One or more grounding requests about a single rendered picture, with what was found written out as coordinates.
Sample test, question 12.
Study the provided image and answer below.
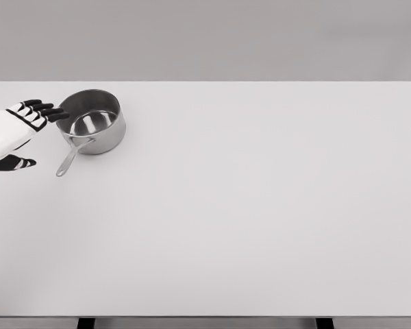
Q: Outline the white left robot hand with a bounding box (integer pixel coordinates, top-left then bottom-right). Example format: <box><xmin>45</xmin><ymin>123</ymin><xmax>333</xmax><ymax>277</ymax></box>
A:
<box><xmin>0</xmin><ymin>99</ymin><xmax>70</xmax><ymax>171</ymax></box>

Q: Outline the stainless steel saucepan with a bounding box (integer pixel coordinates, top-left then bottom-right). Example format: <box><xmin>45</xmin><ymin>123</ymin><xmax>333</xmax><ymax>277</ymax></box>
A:
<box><xmin>55</xmin><ymin>88</ymin><xmax>127</xmax><ymax>178</ymax></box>

